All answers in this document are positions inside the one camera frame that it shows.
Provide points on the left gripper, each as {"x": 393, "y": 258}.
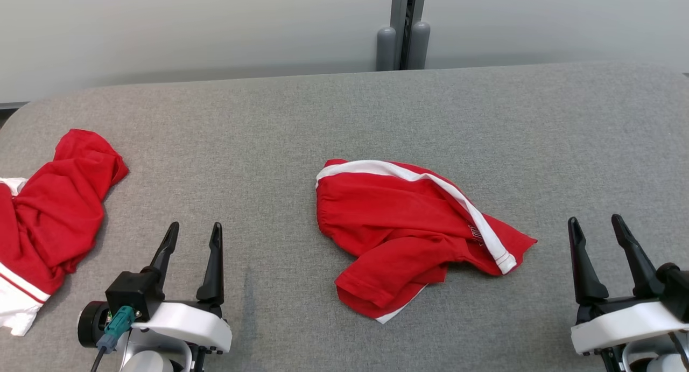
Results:
{"x": 188, "y": 326}

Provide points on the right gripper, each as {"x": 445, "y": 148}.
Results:
{"x": 624, "y": 326}

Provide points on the red and white jersey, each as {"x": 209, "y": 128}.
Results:
{"x": 54, "y": 210}

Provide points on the red shorts with white stripe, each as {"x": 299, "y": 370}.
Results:
{"x": 393, "y": 221}

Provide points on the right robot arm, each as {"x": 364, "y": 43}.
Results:
{"x": 662, "y": 364}

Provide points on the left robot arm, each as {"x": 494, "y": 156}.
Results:
{"x": 148, "y": 361}

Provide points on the left camera teal connector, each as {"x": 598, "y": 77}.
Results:
{"x": 117, "y": 323}

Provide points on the grey metal partition post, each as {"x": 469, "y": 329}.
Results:
{"x": 409, "y": 6}

